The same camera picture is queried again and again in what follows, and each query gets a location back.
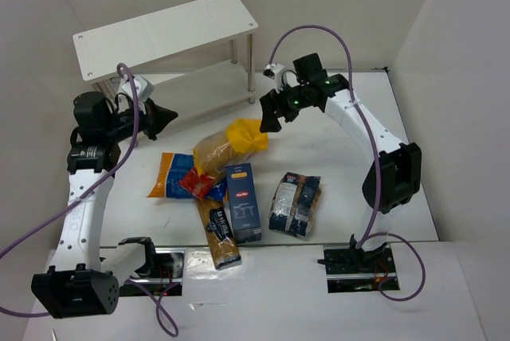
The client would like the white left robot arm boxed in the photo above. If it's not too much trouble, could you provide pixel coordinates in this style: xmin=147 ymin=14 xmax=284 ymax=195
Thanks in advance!
xmin=31 ymin=92 xmax=178 ymax=319

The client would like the red spaghetti bag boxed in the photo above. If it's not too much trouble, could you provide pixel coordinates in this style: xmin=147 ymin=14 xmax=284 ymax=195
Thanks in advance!
xmin=178 ymin=167 xmax=224 ymax=201

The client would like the yellow fusilli pasta bag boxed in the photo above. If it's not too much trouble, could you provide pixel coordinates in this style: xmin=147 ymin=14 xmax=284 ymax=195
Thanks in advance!
xmin=193 ymin=118 xmax=269 ymax=175

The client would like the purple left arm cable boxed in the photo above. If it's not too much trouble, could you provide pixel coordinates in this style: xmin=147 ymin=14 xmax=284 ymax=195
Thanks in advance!
xmin=0 ymin=62 xmax=179 ymax=337

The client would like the orange blue pasta bag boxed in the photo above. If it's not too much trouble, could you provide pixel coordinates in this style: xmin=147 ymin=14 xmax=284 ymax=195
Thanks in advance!
xmin=148 ymin=153 xmax=228 ymax=202

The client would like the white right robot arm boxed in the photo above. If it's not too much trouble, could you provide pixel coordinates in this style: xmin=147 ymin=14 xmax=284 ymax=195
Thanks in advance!
xmin=260 ymin=53 xmax=422 ymax=265

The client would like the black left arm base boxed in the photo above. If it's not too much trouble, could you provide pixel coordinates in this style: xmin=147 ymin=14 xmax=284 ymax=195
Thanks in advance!
xmin=130 ymin=247 xmax=185 ymax=297

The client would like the dark blue pasta bag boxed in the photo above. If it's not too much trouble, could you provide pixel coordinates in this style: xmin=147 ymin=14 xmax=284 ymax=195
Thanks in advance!
xmin=269 ymin=172 xmax=322 ymax=238

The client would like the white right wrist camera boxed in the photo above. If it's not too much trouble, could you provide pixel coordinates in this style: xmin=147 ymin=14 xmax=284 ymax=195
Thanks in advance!
xmin=262 ymin=63 xmax=286 ymax=93

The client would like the long lasagne pasta box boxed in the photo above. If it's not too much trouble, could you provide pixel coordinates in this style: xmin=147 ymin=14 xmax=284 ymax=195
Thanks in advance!
xmin=195 ymin=199 xmax=241 ymax=270

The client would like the dark blue Barilla box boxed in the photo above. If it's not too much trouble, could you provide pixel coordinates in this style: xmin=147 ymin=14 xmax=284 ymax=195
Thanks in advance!
xmin=226 ymin=163 xmax=262 ymax=244

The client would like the white two-tier shelf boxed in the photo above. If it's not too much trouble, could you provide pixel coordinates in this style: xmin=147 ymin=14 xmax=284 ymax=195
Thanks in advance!
xmin=73 ymin=0 xmax=258 ymax=136

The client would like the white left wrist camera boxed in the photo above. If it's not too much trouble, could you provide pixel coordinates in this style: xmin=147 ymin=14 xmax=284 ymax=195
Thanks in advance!
xmin=118 ymin=75 xmax=155 ymax=104

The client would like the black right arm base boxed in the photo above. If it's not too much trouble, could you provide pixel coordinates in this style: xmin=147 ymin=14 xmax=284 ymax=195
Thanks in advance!
xmin=317 ymin=247 xmax=400 ymax=293

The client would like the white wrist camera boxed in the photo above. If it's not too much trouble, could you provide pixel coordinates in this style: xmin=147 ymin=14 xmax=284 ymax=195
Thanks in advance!
xmin=118 ymin=75 xmax=155 ymax=104
xmin=262 ymin=63 xmax=286 ymax=93

